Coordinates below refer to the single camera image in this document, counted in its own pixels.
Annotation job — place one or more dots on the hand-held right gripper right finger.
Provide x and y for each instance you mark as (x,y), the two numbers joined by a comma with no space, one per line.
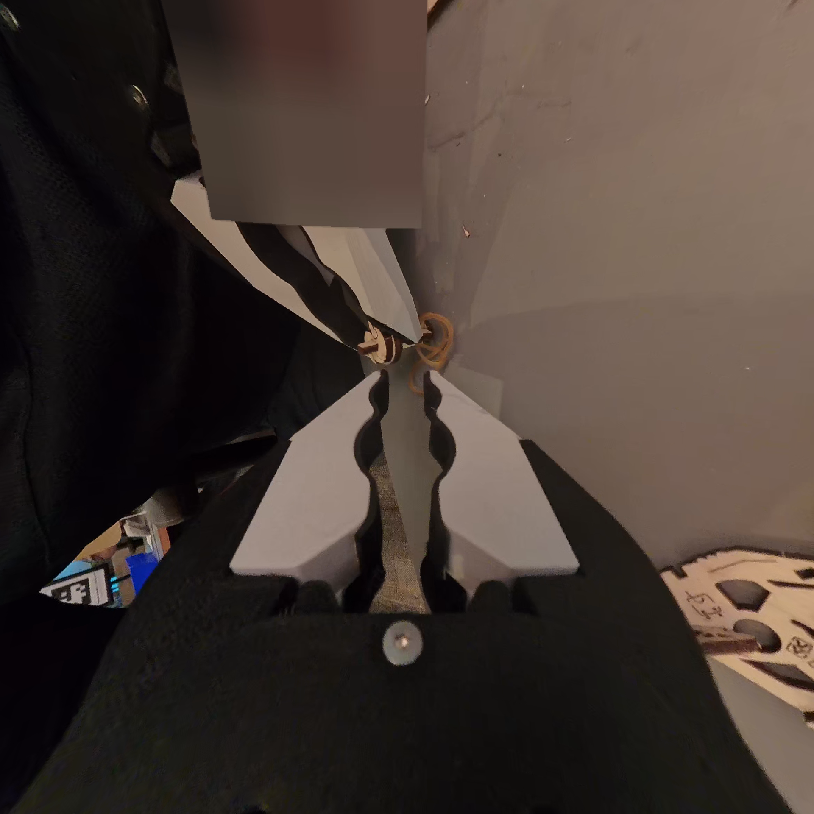
(509,509)

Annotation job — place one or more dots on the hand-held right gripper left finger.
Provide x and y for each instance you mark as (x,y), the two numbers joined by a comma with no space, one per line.
(305,509)

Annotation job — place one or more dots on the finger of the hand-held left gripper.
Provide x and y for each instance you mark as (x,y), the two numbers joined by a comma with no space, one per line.
(375,273)
(241,261)

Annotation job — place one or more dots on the wooden hub disc part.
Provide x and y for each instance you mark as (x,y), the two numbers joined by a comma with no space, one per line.
(380,346)

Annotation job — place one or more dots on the tan rubber band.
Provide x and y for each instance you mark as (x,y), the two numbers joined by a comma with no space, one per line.
(442,350)

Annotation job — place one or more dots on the blue box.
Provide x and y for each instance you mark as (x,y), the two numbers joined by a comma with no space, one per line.
(141,572)

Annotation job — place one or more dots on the black white marker tag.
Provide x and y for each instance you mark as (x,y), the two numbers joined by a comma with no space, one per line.
(76,588)

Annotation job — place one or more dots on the flat wooden car body panel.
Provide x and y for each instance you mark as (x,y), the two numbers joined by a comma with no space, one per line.
(744,610)

